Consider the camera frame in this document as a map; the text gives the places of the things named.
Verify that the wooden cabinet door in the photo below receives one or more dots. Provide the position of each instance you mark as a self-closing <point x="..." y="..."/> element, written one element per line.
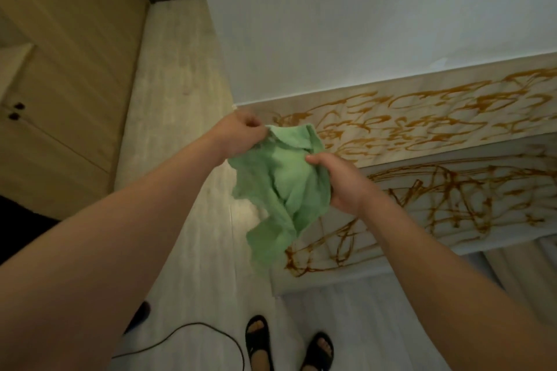
<point x="48" y="166"/>
<point x="74" y="36"/>

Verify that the person's foot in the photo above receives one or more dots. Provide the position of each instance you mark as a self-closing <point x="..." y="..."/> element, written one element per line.
<point x="324" y="347"/>
<point x="257" y="326"/>

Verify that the green cleaning cloth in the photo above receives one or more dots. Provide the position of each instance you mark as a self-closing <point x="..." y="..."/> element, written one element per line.
<point x="283" y="192"/>

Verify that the black sandal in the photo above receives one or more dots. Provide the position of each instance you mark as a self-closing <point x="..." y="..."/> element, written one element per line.
<point x="252" y="351"/>
<point x="314" y="357"/>

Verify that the person's left forearm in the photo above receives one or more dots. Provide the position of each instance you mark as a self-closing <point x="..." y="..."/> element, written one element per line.
<point x="108" y="249"/>

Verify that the person's right foot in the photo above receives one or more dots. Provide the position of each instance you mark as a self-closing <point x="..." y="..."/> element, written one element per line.
<point x="324" y="347"/>

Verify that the black floor mat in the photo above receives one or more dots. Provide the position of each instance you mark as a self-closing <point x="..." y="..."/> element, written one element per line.
<point x="21" y="223"/>

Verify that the person's right forearm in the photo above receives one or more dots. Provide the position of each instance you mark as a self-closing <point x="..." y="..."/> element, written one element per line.
<point x="448" y="292"/>

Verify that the person's left foot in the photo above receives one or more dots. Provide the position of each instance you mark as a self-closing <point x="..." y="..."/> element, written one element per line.
<point x="257" y="326"/>

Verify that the person's left fingers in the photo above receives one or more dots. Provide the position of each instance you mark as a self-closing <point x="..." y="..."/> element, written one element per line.
<point x="256" y="128"/>

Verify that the person's right thumb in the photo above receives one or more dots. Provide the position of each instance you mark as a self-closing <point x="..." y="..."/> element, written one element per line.
<point x="320" y="159"/>

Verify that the person's right hand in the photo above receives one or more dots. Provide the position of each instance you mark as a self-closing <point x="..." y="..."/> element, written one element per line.
<point x="348" y="188"/>

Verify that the person's left hand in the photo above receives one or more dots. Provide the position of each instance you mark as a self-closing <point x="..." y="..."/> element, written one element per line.
<point x="237" y="133"/>

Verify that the narrow marble step brown scribbles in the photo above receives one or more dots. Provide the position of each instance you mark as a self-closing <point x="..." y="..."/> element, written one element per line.
<point x="426" y="114"/>

